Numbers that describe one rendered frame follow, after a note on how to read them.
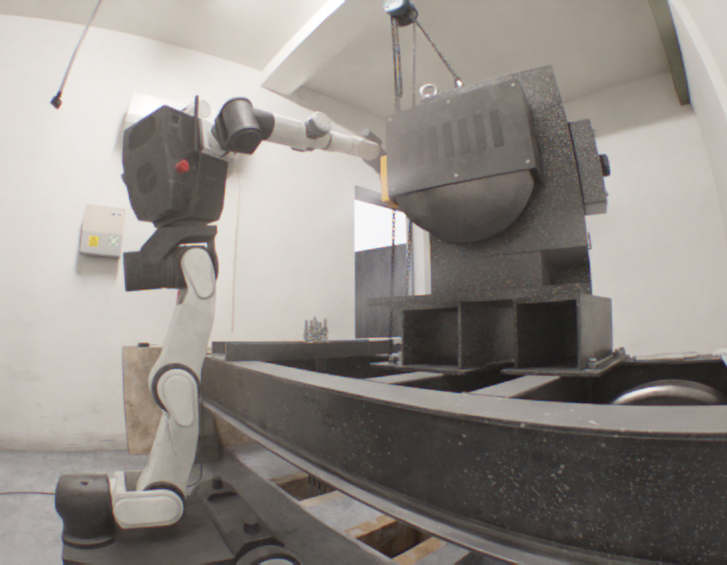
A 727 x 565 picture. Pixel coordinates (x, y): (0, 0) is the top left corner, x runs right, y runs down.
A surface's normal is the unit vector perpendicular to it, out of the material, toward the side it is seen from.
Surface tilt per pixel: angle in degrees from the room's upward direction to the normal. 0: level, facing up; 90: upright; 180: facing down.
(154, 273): 113
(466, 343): 90
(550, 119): 90
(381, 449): 90
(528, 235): 90
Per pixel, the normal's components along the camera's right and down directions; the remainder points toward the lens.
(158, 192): -0.30, 0.27
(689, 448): -0.77, -0.07
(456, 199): -0.58, -0.10
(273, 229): 0.64, -0.10
